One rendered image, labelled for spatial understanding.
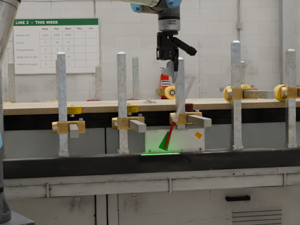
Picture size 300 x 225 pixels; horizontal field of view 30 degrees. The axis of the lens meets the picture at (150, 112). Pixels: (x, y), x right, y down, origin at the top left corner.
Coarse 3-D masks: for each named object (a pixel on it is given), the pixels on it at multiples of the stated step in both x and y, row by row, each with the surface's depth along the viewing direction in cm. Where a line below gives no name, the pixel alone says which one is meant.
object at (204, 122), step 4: (188, 116) 237; (192, 116) 230; (196, 116) 230; (188, 120) 237; (192, 120) 230; (196, 120) 223; (200, 120) 216; (204, 120) 211; (208, 120) 211; (196, 124) 223; (200, 124) 216; (204, 124) 211; (208, 124) 211
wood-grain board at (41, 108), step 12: (12, 108) 244; (24, 108) 245; (36, 108) 246; (48, 108) 247; (84, 108) 249; (96, 108) 250; (108, 108) 251; (144, 108) 253; (156, 108) 254; (168, 108) 255; (204, 108) 257; (216, 108) 258; (228, 108) 259
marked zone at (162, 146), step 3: (168, 132) 238; (165, 135) 238; (165, 138) 238; (162, 141) 238; (165, 141) 238; (168, 141) 238; (162, 144) 238; (168, 144) 239; (159, 147) 238; (162, 147) 238
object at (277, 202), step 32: (32, 128) 252; (96, 128) 256; (160, 128) 261; (192, 128) 263; (224, 128) 265; (256, 128) 268; (160, 192) 266; (192, 192) 268; (224, 192) 270; (256, 192) 273; (288, 192) 275; (64, 224) 259; (96, 224) 259; (128, 224) 264; (160, 224) 266; (192, 224) 269; (224, 224) 271; (256, 224) 273; (288, 224) 276
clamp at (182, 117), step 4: (184, 112) 240; (188, 112) 239; (192, 112) 240; (196, 112) 240; (200, 112) 240; (172, 116) 239; (180, 116) 239; (184, 116) 239; (200, 116) 240; (180, 120) 239; (184, 120) 239; (176, 124) 239; (180, 124) 239; (184, 124) 239; (188, 124) 240
